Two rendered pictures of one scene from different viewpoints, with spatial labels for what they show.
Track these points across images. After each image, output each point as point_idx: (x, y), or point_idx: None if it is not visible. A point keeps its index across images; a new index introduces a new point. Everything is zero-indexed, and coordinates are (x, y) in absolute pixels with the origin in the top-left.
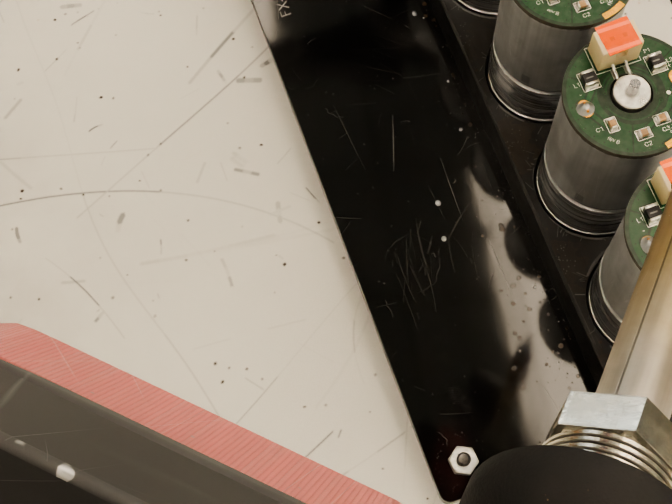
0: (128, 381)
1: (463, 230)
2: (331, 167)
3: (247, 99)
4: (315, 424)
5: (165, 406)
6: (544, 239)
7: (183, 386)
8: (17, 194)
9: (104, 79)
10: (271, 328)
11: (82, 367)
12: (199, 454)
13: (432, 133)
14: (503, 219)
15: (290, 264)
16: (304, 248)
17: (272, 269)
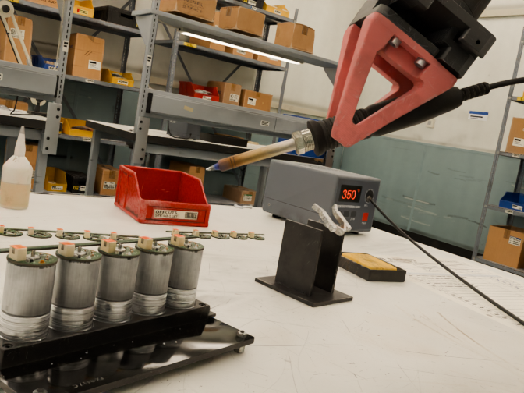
0: (369, 17)
1: (170, 339)
2: (165, 362)
3: None
4: (249, 373)
5: (369, 16)
6: (170, 315)
7: None
8: None
9: None
10: (226, 385)
11: (370, 15)
12: (370, 13)
13: (137, 346)
14: (161, 334)
15: (200, 384)
16: (191, 383)
17: (205, 387)
